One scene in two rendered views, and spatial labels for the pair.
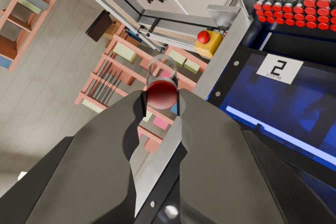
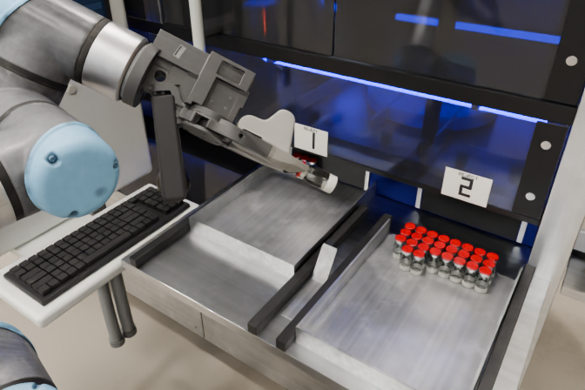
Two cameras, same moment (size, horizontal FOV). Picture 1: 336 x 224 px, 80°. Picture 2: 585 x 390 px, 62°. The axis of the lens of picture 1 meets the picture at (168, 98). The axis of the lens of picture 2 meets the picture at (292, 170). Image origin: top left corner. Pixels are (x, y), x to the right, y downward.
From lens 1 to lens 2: 0.55 m
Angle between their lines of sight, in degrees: 79
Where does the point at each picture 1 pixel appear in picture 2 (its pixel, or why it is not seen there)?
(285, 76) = (453, 175)
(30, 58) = not seen: outside the picture
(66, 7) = not seen: outside the picture
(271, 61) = (477, 196)
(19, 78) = not seen: outside the picture
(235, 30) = (554, 253)
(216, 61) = (573, 203)
